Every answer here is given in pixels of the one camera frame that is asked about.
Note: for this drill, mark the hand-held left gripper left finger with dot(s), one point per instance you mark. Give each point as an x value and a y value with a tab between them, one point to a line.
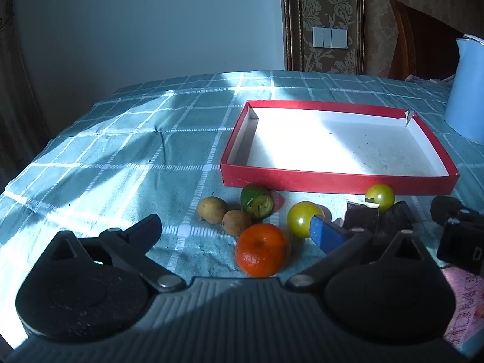
145	232

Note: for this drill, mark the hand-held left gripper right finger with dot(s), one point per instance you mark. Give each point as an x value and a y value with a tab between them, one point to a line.
327	234

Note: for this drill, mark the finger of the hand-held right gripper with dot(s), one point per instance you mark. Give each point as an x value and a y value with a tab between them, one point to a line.
444	207

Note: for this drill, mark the green tomato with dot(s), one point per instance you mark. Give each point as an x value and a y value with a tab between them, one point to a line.
300	219
380	196

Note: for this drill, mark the dark eggplant piece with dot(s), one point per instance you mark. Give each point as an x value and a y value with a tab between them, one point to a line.
361	217
397	215

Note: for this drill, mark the orange tangerine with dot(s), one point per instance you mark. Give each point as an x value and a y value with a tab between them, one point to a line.
261	251

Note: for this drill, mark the small brown fruit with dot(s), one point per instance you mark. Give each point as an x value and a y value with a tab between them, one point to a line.
211	210
236	222

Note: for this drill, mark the green cucumber piece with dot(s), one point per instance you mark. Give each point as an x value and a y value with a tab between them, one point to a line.
257	200

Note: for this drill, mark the red cardboard box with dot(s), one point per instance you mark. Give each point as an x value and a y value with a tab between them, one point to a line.
340	143

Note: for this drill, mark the pink towel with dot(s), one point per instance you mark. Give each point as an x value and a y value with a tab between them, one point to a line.
467	302

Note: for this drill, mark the green checked tablecloth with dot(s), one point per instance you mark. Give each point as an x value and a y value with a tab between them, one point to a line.
132	158

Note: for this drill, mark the light blue electric kettle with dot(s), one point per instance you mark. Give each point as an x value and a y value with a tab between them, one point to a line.
467	90

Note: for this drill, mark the pale pink cloth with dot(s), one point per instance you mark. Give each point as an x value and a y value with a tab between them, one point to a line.
423	78

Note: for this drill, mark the brown wooden chair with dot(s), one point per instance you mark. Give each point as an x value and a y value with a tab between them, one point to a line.
419	41

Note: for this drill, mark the ornate framed wallpaper panel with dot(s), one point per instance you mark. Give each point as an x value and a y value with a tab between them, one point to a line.
325	0

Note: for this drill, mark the white wall light switch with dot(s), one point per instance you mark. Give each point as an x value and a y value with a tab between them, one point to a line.
330	37

